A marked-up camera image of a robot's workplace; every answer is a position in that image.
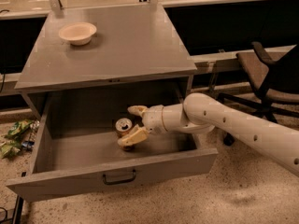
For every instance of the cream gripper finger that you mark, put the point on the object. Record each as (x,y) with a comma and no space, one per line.
(136,135)
(137,110)

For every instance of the white bowl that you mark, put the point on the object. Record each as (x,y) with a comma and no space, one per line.
(78,33)

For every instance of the blue snack packet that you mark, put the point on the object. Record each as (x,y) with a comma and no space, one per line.
(28,145)

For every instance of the black drawer handle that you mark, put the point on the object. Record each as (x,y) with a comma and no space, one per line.
(119,178)

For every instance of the grey open drawer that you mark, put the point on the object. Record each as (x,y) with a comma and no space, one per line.
(76,143)

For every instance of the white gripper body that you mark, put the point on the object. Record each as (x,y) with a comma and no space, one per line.
(153,118)

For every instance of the black office chair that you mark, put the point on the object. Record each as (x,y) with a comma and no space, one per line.
(273,78)

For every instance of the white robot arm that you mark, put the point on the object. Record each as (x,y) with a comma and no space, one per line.
(199,113)

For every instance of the green chip bag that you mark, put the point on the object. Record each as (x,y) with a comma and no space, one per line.
(18,129)
(10,149)

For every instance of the silver snack packet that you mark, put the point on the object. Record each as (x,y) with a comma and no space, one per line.
(33,130)

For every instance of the orange soda can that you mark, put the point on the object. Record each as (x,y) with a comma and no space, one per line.
(123,126)

